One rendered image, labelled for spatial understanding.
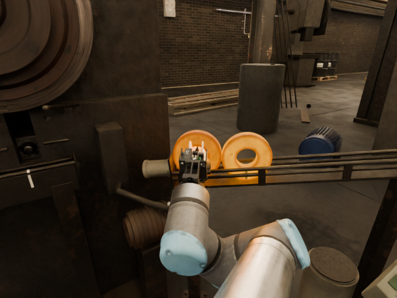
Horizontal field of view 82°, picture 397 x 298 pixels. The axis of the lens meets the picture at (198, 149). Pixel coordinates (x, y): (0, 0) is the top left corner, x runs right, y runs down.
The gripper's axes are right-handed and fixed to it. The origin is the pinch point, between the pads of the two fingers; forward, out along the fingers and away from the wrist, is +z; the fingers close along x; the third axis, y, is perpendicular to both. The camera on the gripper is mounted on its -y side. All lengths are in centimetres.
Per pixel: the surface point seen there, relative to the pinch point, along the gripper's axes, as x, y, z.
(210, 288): -5, -73, -13
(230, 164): -10.5, -3.4, -2.8
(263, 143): -19.8, 3.4, -0.9
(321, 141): -97, -77, 111
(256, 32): -75, -55, 420
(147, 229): 15.2, -20.6, -16.2
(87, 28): 29.2, 32.7, 8.7
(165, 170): 10.1, -5.5, -4.6
